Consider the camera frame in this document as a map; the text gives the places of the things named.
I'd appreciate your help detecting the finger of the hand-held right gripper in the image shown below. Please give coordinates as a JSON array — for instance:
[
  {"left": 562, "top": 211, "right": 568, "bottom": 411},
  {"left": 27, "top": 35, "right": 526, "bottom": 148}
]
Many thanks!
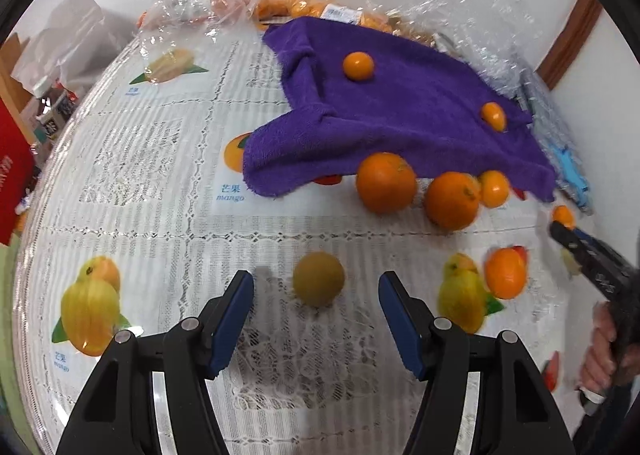
[
  {"left": 549, "top": 222, "right": 628, "bottom": 272},
  {"left": 564, "top": 249, "right": 628, "bottom": 300}
]

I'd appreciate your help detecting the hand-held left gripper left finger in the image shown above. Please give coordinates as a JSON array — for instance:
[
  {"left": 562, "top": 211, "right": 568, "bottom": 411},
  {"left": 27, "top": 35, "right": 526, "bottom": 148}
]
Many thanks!
[{"left": 55, "top": 270, "right": 256, "bottom": 455}]

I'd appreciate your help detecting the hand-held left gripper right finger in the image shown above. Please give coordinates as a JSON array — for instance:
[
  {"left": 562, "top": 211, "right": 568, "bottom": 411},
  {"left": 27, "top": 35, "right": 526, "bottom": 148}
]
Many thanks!
[{"left": 377, "top": 271, "right": 576, "bottom": 455}]

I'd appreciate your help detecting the small orange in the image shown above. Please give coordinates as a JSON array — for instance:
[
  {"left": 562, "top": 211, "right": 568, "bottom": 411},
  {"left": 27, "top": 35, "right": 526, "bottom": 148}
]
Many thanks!
[
  {"left": 551, "top": 205, "right": 577, "bottom": 231},
  {"left": 342, "top": 51, "right": 375, "bottom": 82},
  {"left": 480, "top": 102, "right": 508, "bottom": 132},
  {"left": 477, "top": 170, "right": 511, "bottom": 209}
]

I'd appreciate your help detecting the yellow-brown round fruit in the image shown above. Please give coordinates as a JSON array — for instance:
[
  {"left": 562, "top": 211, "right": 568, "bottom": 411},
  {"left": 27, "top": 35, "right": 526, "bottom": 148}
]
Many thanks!
[{"left": 292, "top": 251, "right": 346, "bottom": 308}]

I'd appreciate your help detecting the person's right forearm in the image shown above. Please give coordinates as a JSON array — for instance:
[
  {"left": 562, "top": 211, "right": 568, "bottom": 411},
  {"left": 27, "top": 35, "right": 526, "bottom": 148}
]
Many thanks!
[{"left": 571, "top": 375, "right": 640, "bottom": 455}]

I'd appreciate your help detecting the person's right hand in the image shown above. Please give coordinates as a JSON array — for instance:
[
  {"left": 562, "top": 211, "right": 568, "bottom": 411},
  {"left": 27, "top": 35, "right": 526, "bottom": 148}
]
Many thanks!
[{"left": 579, "top": 301, "right": 620, "bottom": 395}]

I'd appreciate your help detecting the blue package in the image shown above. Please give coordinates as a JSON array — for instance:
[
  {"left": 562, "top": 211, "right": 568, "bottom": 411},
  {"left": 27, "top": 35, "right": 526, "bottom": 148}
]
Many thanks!
[{"left": 542, "top": 142, "right": 596, "bottom": 214}]

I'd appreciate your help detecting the medium orange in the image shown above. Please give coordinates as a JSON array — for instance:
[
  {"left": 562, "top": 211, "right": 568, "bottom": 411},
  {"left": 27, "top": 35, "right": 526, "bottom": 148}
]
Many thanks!
[{"left": 484, "top": 246, "right": 528, "bottom": 300}]

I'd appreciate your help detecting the fruit-print lace tablecloth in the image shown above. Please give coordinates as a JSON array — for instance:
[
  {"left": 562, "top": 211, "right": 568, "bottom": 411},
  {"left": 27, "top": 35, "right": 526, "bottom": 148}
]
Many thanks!
[{"left": 12, "top": 17, "right": 596, "bottom": 455}]

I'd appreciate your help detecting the large orange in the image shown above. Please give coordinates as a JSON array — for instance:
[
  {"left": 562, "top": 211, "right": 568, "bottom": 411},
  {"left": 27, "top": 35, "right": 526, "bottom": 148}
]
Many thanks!
[
  {"left": 355, "top": 152, "right": 418, "bottom": 214},
  {"left": 423, "top": 171, "right": 482, "bottom": 231}
]

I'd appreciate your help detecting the purple towel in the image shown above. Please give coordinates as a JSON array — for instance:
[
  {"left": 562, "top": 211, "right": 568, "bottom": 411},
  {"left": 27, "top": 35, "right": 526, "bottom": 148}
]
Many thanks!
[{"left": 242, "top": 16, "right": 557, "bottom": 202}]

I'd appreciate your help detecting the crumpled clear plastic wrap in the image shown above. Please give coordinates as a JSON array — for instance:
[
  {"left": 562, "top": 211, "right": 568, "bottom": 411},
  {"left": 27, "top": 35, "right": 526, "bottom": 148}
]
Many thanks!
[{"left": 295, "top": 0, "right": 586, "bottom": 170}]

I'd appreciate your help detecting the red box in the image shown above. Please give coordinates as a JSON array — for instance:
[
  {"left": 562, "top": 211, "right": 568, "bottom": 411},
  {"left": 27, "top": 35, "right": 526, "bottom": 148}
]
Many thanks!
[{"left": 0, "top": 97, "right": 37, "bottom": 246}]

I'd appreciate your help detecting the white crumpled bag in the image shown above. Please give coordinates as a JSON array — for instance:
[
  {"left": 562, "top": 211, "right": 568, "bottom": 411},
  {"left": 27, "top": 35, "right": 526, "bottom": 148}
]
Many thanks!
[{"left": 11, "top": 0, "right": 141, "bottom": 98}]

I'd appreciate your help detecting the brown wooden door frame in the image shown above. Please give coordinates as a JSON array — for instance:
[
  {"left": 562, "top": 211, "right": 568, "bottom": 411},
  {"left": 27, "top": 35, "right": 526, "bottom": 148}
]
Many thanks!
[{"left": 535, "top": 0, "right": 604, "bottom": 90}]

